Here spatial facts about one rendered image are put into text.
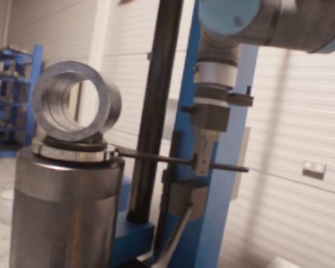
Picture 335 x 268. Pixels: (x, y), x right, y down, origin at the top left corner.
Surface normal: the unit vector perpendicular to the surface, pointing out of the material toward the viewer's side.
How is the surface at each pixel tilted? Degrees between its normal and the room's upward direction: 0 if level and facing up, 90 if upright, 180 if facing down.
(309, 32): 135
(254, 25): 131
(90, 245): 90
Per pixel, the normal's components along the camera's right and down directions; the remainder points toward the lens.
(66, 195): 0.32, 0.14
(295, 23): -0.22, 0.46
